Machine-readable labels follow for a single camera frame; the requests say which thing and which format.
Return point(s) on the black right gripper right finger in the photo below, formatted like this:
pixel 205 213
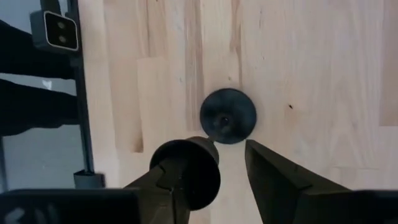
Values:
pixel 280 193

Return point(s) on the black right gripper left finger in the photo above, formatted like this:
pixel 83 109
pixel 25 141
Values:
pixel 152 202

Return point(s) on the tall black candlestick holder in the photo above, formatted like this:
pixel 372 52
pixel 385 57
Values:
pixel 228 115

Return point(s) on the grey table-level camera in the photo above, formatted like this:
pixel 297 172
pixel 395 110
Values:
pixel 59 31

